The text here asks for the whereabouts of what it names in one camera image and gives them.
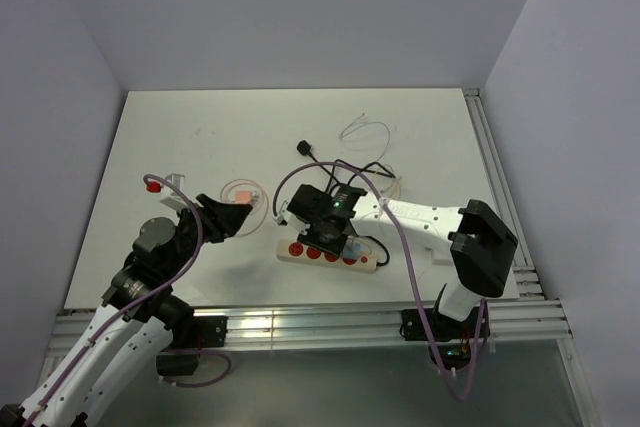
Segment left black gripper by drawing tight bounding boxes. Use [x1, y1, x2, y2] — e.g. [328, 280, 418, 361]
[162, 192, 252, 278]

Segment blue charger plug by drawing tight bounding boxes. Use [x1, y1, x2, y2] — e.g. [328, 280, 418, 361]
[342, 241, 366, 259]

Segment yellow charger cable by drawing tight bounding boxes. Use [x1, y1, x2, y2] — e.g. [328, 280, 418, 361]
[377, 174, 404, 201]

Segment light blue charger cable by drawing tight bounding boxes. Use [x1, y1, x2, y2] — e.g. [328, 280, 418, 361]
[337, 111, 396, 163]

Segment white charger adapter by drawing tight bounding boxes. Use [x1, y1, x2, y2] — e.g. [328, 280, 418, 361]
[426, 248, 454, 267]

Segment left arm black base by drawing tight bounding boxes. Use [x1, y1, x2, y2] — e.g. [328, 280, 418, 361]
[156, 295, 228, 381]

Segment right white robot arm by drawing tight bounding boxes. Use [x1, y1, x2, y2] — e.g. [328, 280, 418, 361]
[278, 184, 518, 337]

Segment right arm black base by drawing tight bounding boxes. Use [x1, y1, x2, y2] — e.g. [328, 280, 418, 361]
[399, 305, 491, 371]

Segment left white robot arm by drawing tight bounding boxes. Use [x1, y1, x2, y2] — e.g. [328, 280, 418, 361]
[1, 194, 252, 426]

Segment pink charger plug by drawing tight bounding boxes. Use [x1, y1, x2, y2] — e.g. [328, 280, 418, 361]
[234, 190, 253, 204]

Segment beige power strip red sockets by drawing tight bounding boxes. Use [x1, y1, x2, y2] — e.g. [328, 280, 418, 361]
[276, 239, 378, 274]

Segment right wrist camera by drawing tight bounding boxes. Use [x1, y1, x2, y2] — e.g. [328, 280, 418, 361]
[274, 200, 305, 232]

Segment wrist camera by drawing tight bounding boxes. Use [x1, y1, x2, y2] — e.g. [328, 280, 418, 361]
[143, 173, 187, 212]
[274, 200, 305, 232]

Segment pink charger cable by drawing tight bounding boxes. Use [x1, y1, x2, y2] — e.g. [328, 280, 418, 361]
[219, 177, 271, 238]

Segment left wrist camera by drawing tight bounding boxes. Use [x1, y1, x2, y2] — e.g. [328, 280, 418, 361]
[143, 173, 187, 212]

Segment black power strip cord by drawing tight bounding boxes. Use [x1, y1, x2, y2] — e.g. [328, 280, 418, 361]
[295, 140, 401, 268]

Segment right side aluminium rail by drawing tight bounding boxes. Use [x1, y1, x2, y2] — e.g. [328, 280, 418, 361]
[463, 89, 546, 300]

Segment aluminium mounting rail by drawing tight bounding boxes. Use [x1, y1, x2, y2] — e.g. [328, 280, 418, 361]
[49, 299, 574, 356]

